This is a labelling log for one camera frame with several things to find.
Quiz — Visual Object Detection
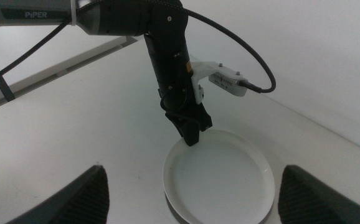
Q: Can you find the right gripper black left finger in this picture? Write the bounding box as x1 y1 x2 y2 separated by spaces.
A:
7 164 110 224

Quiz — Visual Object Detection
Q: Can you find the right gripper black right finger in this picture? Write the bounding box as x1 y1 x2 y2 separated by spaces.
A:
277 164 360 224

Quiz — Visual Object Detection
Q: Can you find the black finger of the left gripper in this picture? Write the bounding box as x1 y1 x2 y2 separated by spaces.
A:
197 104 214 132
164 111 201 147

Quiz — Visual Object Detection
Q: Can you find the white shallow plastic bowl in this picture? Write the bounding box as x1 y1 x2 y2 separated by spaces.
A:
163 128 276 224

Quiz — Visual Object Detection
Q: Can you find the grey shallow plastic bowl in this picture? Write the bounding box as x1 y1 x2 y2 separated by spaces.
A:
164 186 275 224

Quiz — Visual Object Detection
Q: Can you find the white side table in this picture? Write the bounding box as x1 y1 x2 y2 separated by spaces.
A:
0 24 139 116

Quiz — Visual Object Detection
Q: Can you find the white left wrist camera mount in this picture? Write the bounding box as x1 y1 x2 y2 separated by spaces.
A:
190 60 244 105

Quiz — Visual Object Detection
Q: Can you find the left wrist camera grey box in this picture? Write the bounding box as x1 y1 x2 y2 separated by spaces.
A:
208 72 249 98

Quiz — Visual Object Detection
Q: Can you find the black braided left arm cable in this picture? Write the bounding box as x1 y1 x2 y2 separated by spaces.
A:
0 0 277 95

